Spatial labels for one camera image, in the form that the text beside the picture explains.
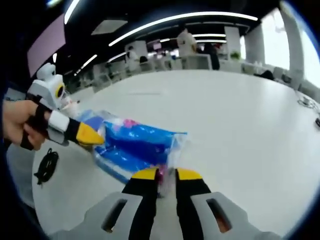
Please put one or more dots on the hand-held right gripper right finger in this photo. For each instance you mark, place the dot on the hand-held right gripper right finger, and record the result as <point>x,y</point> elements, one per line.
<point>192,200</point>

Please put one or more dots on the large wall screen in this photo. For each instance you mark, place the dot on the large wall screen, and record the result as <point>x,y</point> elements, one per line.
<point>46,45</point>

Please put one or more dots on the blue plastic packet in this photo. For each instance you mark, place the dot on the blue plastic packet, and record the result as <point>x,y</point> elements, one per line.
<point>140,145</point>

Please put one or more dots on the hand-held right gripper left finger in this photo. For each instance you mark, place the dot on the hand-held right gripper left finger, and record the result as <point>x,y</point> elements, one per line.
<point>140,200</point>

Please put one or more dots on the green potted plant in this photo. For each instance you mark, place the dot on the green potted plant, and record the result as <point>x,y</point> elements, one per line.
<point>235,55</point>

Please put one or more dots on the person's left hand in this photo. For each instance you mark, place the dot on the person's left hand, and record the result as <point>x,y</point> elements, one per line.
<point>17,120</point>

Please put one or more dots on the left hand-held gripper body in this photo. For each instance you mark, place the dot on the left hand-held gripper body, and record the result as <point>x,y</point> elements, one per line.
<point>48,87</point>

